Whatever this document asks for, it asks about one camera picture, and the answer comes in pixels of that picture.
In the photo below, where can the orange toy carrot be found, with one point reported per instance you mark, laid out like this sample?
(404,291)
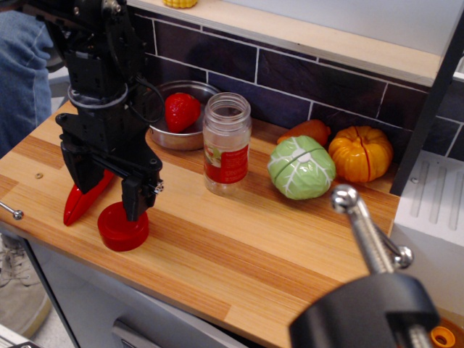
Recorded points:
(315,129)

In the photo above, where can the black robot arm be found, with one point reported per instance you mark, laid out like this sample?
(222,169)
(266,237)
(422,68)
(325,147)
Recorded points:
(98,43)

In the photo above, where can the small metal knob pin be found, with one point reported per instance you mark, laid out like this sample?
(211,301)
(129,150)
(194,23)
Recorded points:
(16,214)

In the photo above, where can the round metal pan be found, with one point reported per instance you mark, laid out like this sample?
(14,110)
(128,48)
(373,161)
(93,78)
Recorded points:
(192,137)

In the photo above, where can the green toy cabbage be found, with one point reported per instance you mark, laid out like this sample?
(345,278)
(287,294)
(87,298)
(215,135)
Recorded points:
(300,168)

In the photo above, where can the red toy chili pepper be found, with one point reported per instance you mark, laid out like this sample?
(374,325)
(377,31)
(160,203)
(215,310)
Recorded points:
(78,203)

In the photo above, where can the red toy strawberry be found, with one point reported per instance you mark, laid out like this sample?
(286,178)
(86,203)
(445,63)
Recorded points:
(181,111)

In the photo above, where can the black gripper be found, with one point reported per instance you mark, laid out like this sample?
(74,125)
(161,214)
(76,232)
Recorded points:
(108,133)

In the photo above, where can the white sink drainboard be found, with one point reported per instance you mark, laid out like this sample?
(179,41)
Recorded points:
(432,200)

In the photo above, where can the red plastic cap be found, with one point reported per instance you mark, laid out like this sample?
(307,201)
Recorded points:
(119,234)

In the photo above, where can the wooden shelf ledge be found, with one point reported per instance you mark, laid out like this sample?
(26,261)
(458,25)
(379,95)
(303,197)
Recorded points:
(356,51)

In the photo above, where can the metal drawer handle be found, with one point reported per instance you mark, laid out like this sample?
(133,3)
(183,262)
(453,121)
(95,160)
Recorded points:
(125,337)

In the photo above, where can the clear plastic jar red label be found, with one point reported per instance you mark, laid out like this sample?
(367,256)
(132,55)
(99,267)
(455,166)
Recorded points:
(227,129)

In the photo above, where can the black vertical post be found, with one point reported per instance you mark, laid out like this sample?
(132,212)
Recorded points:
(430,108)

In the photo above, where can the yellow toy corn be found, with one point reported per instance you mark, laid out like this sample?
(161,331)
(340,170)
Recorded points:
(180,4)

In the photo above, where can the beige sneaker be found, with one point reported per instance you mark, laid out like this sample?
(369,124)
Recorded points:
(24,302)

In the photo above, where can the black metal clamp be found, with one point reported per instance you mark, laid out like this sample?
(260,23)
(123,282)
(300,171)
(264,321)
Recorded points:
(384,308)

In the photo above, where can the orange toy pumpkin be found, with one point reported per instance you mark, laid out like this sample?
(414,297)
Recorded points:
(361,153)

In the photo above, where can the person leg in jeans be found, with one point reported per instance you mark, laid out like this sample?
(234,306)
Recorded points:
(25,91)

